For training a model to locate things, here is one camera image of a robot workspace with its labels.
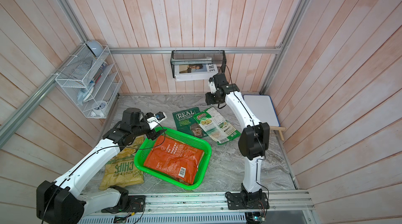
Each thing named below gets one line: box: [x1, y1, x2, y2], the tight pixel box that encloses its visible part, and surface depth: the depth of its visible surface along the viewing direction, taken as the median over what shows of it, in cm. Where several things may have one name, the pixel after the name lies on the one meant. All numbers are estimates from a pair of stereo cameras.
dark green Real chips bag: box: [172, 106, 209, 138], surface depth 105 cm
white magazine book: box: [172, 56, 219, 82], surface depth 95 cm
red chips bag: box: [143, 135, 205, 185], surface depth 85 cm
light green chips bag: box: [193, 107, 242, 145], surface depth 103 cm
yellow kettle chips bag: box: [98, 135, 145, 190], surface depth 81 cm
